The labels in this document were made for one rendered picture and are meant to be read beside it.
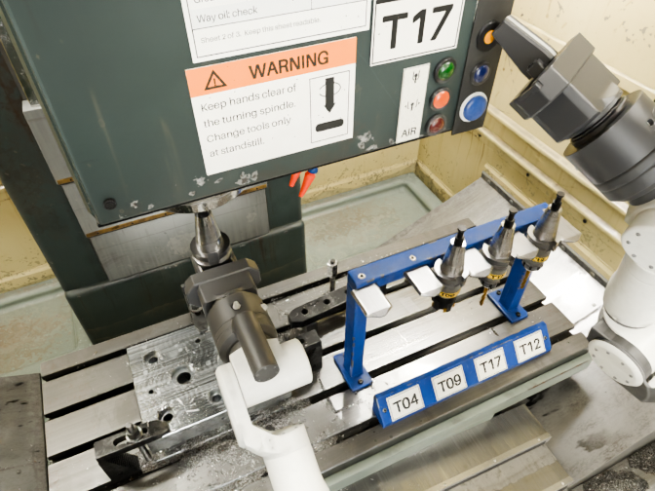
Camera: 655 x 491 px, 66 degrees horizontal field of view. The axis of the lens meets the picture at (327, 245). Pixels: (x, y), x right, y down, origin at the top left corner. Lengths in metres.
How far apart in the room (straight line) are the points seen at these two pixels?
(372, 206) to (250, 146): 1.59
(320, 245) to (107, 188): 1.45
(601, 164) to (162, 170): 0.41
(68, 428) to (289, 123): 0.91
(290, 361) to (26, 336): 1.30
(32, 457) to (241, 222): 0.79
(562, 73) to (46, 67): 0.42
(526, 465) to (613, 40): 1.00
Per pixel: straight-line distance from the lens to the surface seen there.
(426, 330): 1.27
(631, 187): 0.56
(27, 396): 1.66
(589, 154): 0.55
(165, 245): 1.41
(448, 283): 0.95
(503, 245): 0.99
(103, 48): 0.43
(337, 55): 0.49
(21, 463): 1.56
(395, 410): 1.11
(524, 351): 1.26
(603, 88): 0.57
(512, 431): 1.38
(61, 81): 0.44
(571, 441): 1.44
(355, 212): 2.02
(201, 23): 0.43
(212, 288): 0.79
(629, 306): 0.73
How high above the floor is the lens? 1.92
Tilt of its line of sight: 45 degrees down
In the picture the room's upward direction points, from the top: straight up
